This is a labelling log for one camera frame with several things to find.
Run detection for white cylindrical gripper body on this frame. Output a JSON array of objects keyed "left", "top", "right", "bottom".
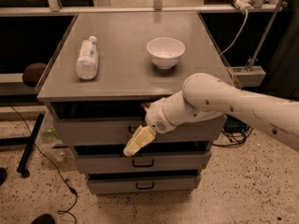
[{"left": 145, "top": 91, "right": 199, "bottom": 133}]

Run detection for grey top drawer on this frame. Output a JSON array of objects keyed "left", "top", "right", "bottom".
[{"left": 51, "top": 100, "right": 226, "bottom": 146}]

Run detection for grey drawer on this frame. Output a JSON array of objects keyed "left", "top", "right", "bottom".
[
  {"left": 51, "top": 100, "right": 226, "bottom": 146},
  {"left": 87, "top": 170, "right": 201, "bottom": 194},
  {"left": 71, "top": 141, "right": 211, "bottom": 174}
]

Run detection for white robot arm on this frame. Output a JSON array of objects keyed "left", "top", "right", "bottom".
[{"left": 123, "top": 73, "right": 299, "bottom": 157}]

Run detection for grey middle drawer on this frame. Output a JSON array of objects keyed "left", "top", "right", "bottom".
[{"left": 71, "top": 141, "right": 211, "bottom": 174}]

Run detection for grey drawer cabinet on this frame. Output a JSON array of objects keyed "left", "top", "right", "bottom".
[{"left": 36, "top": 10, "right": 243, "bottom": 195}]

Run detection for grey bottom drawer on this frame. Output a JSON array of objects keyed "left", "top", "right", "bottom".
[{"left": 87, "top": 170, "right": 201, "bottom": 194}]

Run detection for white ceramic bowl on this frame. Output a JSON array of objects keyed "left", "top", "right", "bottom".
[{"left": 147, "top": 37, "right": 185, "bottom": 69}]

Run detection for clear plastic water bottle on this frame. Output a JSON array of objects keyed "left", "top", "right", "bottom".
[{"left": 75, "top": 35, "right": 99, "bottom": 80}]

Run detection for green plastic object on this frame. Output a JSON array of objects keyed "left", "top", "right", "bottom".
[{"left": 43, "top": 128, "right": 59, "bottom": 138}]

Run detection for slanted metal rod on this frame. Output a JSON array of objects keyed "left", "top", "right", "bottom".
[{"left": 243, "top": 0, "right": 284, "bottom": 72}]

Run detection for black metal bar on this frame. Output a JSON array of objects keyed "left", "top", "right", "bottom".
[{"left": 17, "top": 114, "right": 44, "bottom": 178}]

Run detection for brown round ball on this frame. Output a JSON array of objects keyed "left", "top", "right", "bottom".
[{"left": 22, "top": 63, "right": 47, "bottom": 87}]

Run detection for dark shoe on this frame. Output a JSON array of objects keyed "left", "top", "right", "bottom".
[{"left": 31, "top": 214, "right": 55, "bottom": 224}]

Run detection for tangled black cables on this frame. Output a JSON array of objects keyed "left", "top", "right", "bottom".
[{"left": 212, "top": 115, "right": 252, "bottom": 148}]

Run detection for black floor cable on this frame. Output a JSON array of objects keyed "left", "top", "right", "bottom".
[{"left": 7, "top": 104, "right": 78, "bottom": 224}]

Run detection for grey metal rail frame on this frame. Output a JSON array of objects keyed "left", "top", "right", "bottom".
[{"left": 227, "top": 66, "right": 266, "bottom": 89}]

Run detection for white power cable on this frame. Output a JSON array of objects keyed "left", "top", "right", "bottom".
[{"left": 219, "top": 8, "right": 249, "bottom": 57}]

